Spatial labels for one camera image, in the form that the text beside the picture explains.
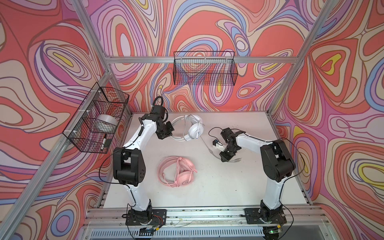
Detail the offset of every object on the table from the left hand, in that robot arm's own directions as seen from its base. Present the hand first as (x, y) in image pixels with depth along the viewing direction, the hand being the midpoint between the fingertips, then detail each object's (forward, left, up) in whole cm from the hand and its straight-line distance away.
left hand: (174, 131), depth 90 cm
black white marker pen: (-15, +32, +11) cm, 37 cm away
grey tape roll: (-9, +30, +18) cm, 36 cm away
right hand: (-13, -33, -15) cm, 39 cm away
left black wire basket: (-9, +35, +19) cm, 41 cm away
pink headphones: (-20, -1, -14) cm, 24 cm away
